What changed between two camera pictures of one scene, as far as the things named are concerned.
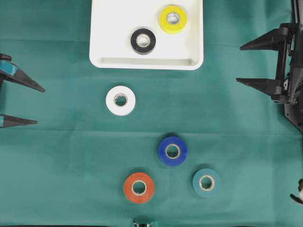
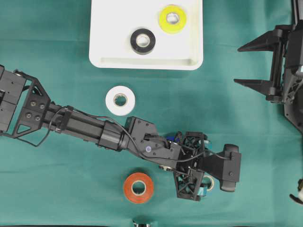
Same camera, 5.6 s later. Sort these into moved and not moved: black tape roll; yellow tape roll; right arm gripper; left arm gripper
Moved: left arm gripper
Not moved: black tape roll; right arm gripper; yellow tape roll
